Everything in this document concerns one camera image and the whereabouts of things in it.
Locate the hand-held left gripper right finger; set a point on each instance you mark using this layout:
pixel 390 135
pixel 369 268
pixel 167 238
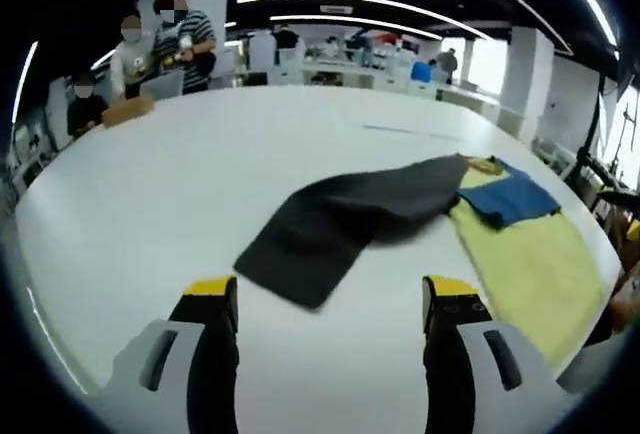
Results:
pixel 450 354

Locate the person's grey shirt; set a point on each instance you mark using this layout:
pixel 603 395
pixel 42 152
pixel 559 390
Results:
pixel 600 369

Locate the brown cardboard box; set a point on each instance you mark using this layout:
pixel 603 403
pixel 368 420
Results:
pixel 127 111

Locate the white template panel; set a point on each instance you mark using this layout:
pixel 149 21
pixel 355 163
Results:
pixel 410 132

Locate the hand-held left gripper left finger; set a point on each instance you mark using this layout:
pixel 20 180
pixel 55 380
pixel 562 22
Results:
pixel 210 344

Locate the blue plastic bin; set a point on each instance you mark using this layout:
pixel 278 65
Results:
pixel 421 73

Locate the grey plastic box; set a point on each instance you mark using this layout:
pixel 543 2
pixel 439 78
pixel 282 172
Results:
pixel 165 86

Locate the white lab counter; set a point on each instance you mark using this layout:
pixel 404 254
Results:
pixel 350 76

